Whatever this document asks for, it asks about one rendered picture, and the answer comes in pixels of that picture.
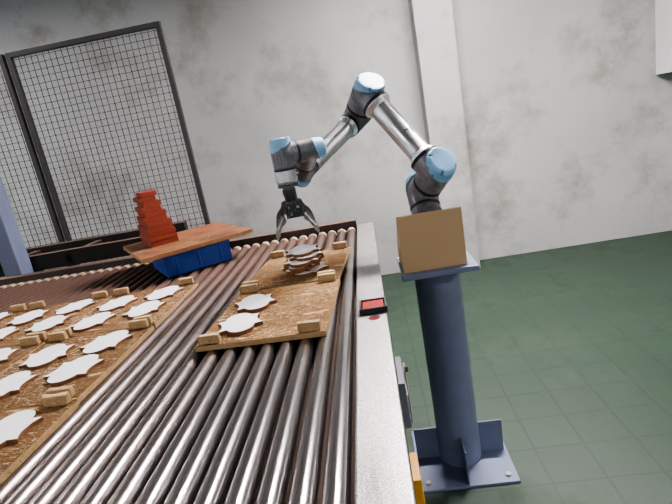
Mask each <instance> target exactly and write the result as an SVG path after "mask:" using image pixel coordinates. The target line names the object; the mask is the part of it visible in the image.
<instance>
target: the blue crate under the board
mask: <svg viewBox="0 0 672 504"><path fill-rule="evenodd" d="M229 241H230V239H228V240H224V241H221V242H217V243H214V244H210V245H207V246H203V247H200V248H196V249H193V250H189V251H185V252H182V253H178V254H175V255H171V256H168V257H164V258H161V259H157V260H153V265H154V268H155V269H157V270H158V271H160V272H161V273H162V274H164V275H165V276H167V277H168V278H171V277H175V276H178V275H181V274H185V273H188V272H191V271H195V270H198V269H201V268H204V267H208V266H211V265H214V264H218V263H221V262H224V261H227V260H231V259H233V257H232V253H231V249H230V244H229Z"/></svg>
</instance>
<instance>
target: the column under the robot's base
mask: <svg viewBox="0 0 672 504"><path fill-rule="evenodd" d="M466 254H467V262H468V263H467V264H461V265H455V266H449V267H443V268H437V269H431V270H425V271H419V272H412V273H406V274H405V273H404V271H403V268H402V266H401V263H400V260H399V257H397V261H398V265H399V268H400V272H401V276H402V280H403V282H406V281H413V280H415V285H416V292H417V299H418V306H419V313H420V320H421V326H422V333H423V340H424V347H425V354H426V361H427V368H428V375H429V381H430V388H431V395H432V402H433V409H434V416H435V423H436V427H430V428H422V429H414V430H413V431H411V434H412V440H413V446H414V452H416V454H417V457H418V462H419V468H420V473H421V479H422V485H423V491H424V493H433V492H442V491H451V490H460V489H470V488H479V487H488V486H497V485H506V484H515V483H521V480H520V478H519V476H518V474H517V471H516V469H515V467H514V465H513V462H512V460H511V458H510V456H509V453H508V451H507V449H506V447H505V444H504V442H503V435H502V426H501V419H495V420H486V421H477V413H476V405H475V396H474V388H473V380H472V371H471V363H470V355H469V347H468V338H467V330H466V322H465V313H464V305H463V297H462V289H461V280H460V273H465V272H472V271H478V270H480V269H479V265H478V263H477V262H476V261H475V260H474V259H473V258H472V256H471V255H470V254H469V253H468V252H467V250H466Z"/></svg>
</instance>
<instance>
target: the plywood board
mask: <svg viewBox="0 0 672 504"><path fill-rule="evenodd" d="M249 233H253V230H252V229H251V228H246V227H241V226H236V225H231V224H226V223H221V222H215V223H211V224H207V225H203V226H199V227H196V228H192V229H188V230H184V231H180V232H177V235H178V239H179V241H176V242H172V243H169V244H165V245H161V246H158V247H154V248H152V247H150V246H148V245H146V244H144V243H143V242H138V243H134V244H130V245H126V246H123V249H124V250H125V251H126V252H127V253H129V254H130V255H132V256H133V257H134V258H136V259H137V260H138V261H140V262H141V263H142V264H143V263H146V262H150V261H153V260H157V259H161V258H164V257H168V256H171V255H175V254H178V253H182V252H185V251H189V250H193V249H196V248H200V247H203V246H207V245H210V244H214V243H217V242H221V241H224V240H228V239H232V238H235V237H239V236H242V235H246V234H249Z"/></svg>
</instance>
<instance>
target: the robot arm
mask: <svg viewBox="0 0 672 504"><path fill-rule="evenodd" d="M384 89H385V80H384V79H383V78H382V77H381V76H379V75H377V74H375V73H370V72H366V73H361V74H359V75H358V76H357V77H356V79H355V81H354V83H353V87H352V90H351V93H350V96H349V99H348V102H347V105H346V108H345V111H344V113H343V115H342V116H341V117H340V118H339V119H338V121H337V125H336V126H335V127H334V128H332V129H331V130H330V131H329V132H328V133H327V134H326V135H325V136H324V137H323V138H321V137H313V138H311V137H310V138H308V139H303V140H297V141H291V140H290V137H289V136H286V137H280V138H275V139H271V140H270V141H269V149H270V155H271V159H272V163H273V168H274V174H275V179H276V183H277V184H278V189H283V190H282V192H283V196H284V199H285V201H283V202H281V208H280V209H279V211H278V213H277V216H276V238H277V241H278V242H279V240H280V237H281V232H282V231H283V230H282V228H283V226H284V225H285V224H286V222H287V220H286V219H285V215H287V219H291V218H296V217H301V216H303V218H304V219H305V220H307V221H309V222H310V224H311V225H312V226H313V227H314V228H315V230H316V231H317V232H318V233H320V230H319V226H318V224H317V222H316V219H315V217H314V215H313V213H312V211H311V209H310V208H309V207H308V206H307V205H306V204H304V202H303V201H302V200H301V198H297V193H296V189H295V187H294V186H297V187H300V188H304V187H307V186H308V185H309V184H310V182H311V180H312V177H313V176H314V175H315V174H316V173H317V171H319V170H320V169H321V168H322V166H323V165H324V164H325V163H326V162H327V161H328V160H329V159H330V158H331V157H332V156H333V155H334V154H335V153H336V152H337V151H338V150H339V149H340V148H341V147H342V146H343V145H344V144H345V143H346V142H347V141H348V140H349V139H350V138H353V137H355V136H356V135H357V134H358V133H359V132H360V131H361V130H362V129H363V128H364V127H365V126H366V125H367V123H368V122H369V121H370V120H371V118H374V119H375V121H376V122H377V123H378V124H379V125H380V126H381V127H382V129H383V130H384V131H385V132H386V133H387V134H388V135H389V137H390V138H391V139H392V140H393V141H394V142H395V143H396V144H397V146H398V147H399V148H400V149H401V150H402V151H403V152H404V154H405V155H406V156H407V157H408V158H409V159H410V160H411V168H412V169H413V170H414V171H415V172H414V174H411V175H409V176H408V178H407V179H406V182H405V192H406V195H407V198H408V203H409V207H410V211H411V214H417V213H423V212H429V211H435V210H441V209H442V207H441V204H440V200H439V195H440V193H441V192H442V190H443V189H444V188H445V186H446V185H447V183H448V182H449V181H450V180H451V179H452V177H453V175H454V173H455V171H456V166H457V163H456V159H455V157H454V156H453V154H452V153H451V152H450V151H449V150H447V149H444V148H443V147H436V146H435V145H428V144H427V142H426V141H425V140H424V139H423V138H422V137H421V136H420V135H419V134H418V132H417V131H416V130H415V129H414V128H413V127H412V126H411V125H410V124H409V123H408V121H407V120H406V119H405V118H404V117H403V116H402V115H401V114H400V113H399V111H398V110H397V109H396V108H395V107H394V106H393V105H392V104H391V103H390V95H389V94H388V93H387V92H386V91H385V90H384Z"/></svg>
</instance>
